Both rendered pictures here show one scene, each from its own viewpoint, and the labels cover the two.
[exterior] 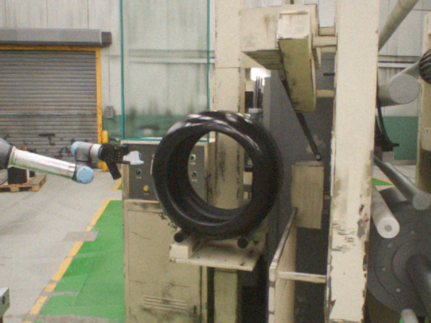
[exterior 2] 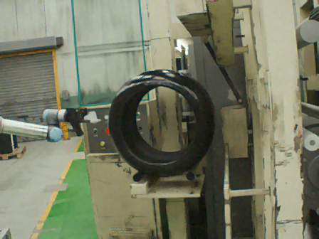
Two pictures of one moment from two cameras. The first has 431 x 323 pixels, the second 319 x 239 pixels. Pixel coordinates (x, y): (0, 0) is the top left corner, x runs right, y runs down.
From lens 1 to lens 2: 0.19 m
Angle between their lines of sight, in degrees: 3
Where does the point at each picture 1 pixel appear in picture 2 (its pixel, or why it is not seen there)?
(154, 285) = (118, 218)
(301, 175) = (228, 117)
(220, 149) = (161, 103)
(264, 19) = not seen: outside the picture
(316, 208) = (243, 141)
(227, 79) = (160, 47)
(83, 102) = (45, 89)
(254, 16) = not seen: outside the picture
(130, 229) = (94, 176)
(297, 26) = not seen: outside the picture
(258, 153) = (196, 99)
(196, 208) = (147, 153)
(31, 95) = (10, 89)
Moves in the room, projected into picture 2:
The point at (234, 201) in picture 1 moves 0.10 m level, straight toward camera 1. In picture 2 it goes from (176, 145) to (178, 148)
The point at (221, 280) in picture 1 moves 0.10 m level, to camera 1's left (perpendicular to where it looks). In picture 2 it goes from (172, 208) to (157, 210)
